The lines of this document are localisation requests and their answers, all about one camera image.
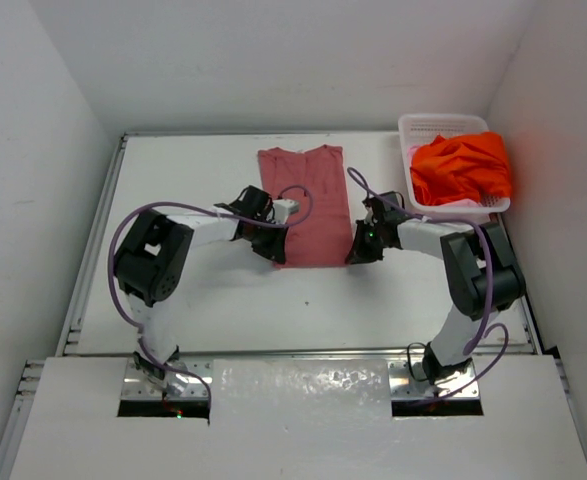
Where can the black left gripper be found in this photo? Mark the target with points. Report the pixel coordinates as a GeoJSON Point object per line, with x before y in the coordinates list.
{"type": "Point", "coordinates": [274, 250]}

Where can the orange t-shirt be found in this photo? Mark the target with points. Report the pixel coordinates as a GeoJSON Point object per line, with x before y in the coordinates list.
{"type": "Point", "coordinates": [466, 167]}

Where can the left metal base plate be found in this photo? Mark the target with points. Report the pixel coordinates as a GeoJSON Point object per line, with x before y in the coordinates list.
{"type": "Point", "coordinates": [182, 394]}

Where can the pink red t-shirt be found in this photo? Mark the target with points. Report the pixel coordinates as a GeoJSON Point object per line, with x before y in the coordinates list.
{"type": "Point", "coordinates": [316, 180]}

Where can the metal base plate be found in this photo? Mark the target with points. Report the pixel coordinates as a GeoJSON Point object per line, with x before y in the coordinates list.
{"type": "Point", "coordinates": [412, 396]}
{"type": "Point", "coordinates": [182, 394]}

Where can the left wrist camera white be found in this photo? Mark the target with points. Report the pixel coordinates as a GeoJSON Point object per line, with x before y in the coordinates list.
{"type": "Point", "coordinates": [284, 208]}

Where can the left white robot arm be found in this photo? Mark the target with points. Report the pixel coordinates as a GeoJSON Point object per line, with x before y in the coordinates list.
{"type": "Point", "coordinates": [148, 253]}

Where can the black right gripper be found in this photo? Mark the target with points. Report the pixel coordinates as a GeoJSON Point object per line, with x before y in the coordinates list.
{"type": "Point", "coordinates": [359, 253]}

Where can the white plastic basket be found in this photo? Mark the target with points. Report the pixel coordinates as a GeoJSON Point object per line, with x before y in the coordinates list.
{"type": "Point", "coordinates": [416, 130]}

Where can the white front cover panel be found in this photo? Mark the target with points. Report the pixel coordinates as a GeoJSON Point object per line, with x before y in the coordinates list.
{"type": "Point", "coordinates": [299, 419]}

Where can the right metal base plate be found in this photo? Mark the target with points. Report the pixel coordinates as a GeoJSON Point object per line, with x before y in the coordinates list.
{"type": "Point", "coordinates": [412, 396]}

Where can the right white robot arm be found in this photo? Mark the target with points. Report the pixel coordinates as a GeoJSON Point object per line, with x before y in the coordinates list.
{"type": "Point", "coordinates": [482, 273]}

